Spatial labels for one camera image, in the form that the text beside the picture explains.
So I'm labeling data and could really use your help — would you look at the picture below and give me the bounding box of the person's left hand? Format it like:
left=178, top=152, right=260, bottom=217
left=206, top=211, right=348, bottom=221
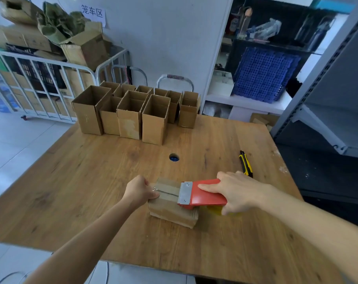
left=122, top=175, right=160, bottom=208

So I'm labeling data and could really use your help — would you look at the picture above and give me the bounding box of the person's right hand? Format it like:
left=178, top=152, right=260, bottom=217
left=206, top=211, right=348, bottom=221
left=198, top=171, right=270, bottom=216

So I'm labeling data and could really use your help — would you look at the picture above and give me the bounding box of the red tape dispenser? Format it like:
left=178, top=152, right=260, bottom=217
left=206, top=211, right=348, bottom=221
left=177, top=179, right=228, bottom=210

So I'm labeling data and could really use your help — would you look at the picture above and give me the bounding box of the small taped cardboard box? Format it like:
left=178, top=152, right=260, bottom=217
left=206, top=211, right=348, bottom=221
left=148, top=177, right=199, bottom=229

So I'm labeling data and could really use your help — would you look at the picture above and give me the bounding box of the person's left forearm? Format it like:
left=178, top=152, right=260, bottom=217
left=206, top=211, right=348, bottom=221
left=23, top=198, right=142, bottom=284

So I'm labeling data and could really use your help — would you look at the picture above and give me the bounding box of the person's right forearm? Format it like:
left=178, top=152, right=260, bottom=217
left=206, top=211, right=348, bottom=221
left=257, top=185, right=358, bottom=280

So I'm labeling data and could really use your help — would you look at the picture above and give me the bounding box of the yellowish tape roll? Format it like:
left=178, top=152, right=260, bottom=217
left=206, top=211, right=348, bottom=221
left=206, top=205, right=241, bottom=218

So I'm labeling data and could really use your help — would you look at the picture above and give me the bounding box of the yellow black utility knife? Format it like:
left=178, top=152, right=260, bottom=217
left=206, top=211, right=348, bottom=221
left=239, top=150, right=254, bottom=178

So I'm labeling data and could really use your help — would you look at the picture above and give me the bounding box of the group of open cardboard cartons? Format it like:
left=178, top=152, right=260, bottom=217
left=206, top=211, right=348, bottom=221
left=71, top=81, right=201, bottom=146

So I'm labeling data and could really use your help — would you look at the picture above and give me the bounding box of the brown carton under shelf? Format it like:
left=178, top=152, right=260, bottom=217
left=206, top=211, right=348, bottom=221
left=249, top=112, right=280, bottom=132

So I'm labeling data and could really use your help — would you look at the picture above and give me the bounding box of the white shelf unit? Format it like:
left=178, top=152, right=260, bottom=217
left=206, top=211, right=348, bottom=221
left=203, top=0, right=349, bottom=121

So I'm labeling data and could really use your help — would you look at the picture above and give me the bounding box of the white small box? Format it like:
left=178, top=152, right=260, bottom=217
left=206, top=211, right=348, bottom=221
left=208, top=70, right=235, bottom=97

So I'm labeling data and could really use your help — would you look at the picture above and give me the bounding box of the blue perforated plastic crate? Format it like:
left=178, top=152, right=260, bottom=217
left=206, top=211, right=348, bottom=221
left=231, top=46, right=301, bottom=103

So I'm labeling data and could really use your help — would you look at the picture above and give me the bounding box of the white metal cage cart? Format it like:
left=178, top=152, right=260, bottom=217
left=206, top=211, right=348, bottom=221
left=0, top=47, right=130, bottom=125

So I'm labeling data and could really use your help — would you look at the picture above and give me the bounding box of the grey metal shelf rack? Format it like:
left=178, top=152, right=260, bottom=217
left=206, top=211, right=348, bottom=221
left=270, top=0, right=358, bottom=160

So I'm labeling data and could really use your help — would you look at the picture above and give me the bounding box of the open brown carton with flaps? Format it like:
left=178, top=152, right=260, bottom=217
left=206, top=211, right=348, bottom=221
left=60, top=29, right=111, bottom=71

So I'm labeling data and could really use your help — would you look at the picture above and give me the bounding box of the black plastic crate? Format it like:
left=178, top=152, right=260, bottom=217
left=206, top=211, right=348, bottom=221
left=18, top=57, right=68, bottom=94

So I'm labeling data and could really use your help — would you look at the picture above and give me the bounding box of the white paper sign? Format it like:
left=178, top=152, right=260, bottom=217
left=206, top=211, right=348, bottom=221
left=80, top=3, right=107, bottom=28

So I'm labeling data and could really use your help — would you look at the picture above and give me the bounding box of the crumpled green packing paper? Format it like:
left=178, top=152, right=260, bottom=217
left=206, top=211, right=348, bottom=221
left=36, top=1, right=87, bottom=45

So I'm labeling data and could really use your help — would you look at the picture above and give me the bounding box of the flat brown carton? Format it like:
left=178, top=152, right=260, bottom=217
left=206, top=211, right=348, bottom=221
left=0, top=25, right=53, bottom=52

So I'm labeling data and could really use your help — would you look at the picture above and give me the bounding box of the tilted brown carton with hole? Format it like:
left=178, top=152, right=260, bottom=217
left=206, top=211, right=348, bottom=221
left=0, top=0, right=44, bottom=26

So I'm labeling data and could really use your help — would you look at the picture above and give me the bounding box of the cart handle with red wrap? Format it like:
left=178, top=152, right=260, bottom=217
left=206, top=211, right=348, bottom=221
left=157, top=74, right=194, bottom=92

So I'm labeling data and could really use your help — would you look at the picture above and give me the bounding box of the white cart handle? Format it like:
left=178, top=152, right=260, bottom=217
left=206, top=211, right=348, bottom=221
left=110, top=64, right=149, bottom=87

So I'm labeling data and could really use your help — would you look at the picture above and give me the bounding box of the white cable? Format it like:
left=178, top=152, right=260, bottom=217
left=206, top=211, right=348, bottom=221
left=0, top=270, right=35, bottom=284

